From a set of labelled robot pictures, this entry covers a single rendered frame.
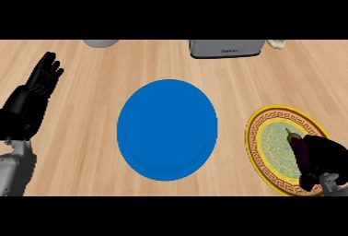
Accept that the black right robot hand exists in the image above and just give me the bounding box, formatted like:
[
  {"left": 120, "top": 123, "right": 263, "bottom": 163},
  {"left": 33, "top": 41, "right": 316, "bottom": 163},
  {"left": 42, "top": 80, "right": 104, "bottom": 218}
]
[{"left": 297, "top": 134, "right": 348, "bottom": 192}]

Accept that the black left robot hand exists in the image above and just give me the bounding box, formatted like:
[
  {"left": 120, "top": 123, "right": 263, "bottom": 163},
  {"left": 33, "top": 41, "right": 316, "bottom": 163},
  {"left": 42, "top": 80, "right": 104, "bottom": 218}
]
[{"left": 0, "top": 51, "right": 64, "bottom": 142}]

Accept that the purple eggplant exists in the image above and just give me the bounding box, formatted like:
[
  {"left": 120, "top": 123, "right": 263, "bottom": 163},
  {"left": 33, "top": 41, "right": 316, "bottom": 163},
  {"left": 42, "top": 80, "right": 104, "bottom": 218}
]
[{"left": 284, "top": 127, "right": 313, "bottom": 178}]

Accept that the yellow patterned plate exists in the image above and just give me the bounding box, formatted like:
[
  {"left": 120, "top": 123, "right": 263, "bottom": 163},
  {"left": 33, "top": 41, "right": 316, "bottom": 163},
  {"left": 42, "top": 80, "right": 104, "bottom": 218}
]
[{"left": 243, "top": 104, "right": 331, "bottom": 197}]

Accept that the blue plate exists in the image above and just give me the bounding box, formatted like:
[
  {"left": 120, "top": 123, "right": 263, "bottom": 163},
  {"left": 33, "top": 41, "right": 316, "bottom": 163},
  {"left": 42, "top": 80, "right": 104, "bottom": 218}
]
[{"left": 114, "top": 78, "right": 218, "bottom": 183}]

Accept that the grey round object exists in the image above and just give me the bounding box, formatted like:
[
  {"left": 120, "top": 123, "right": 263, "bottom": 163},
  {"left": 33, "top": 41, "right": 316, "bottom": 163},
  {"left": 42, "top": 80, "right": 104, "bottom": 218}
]
[{"left": 80, "top": 40, "right": 120, "bottom": 49}]

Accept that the cream white object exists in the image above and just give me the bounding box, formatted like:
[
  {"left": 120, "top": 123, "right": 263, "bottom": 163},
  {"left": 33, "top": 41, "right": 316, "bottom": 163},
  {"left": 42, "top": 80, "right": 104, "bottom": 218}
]
[{"left": 265, "top": 40, "right": 287, "bottom": 50}]

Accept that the grey appliance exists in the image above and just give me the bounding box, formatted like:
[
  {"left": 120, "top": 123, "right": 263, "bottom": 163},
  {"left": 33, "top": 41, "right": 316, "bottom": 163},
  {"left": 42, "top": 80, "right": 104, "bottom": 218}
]
[{"left": 187, "top": 40, "right": 265, "bottom": 60}]

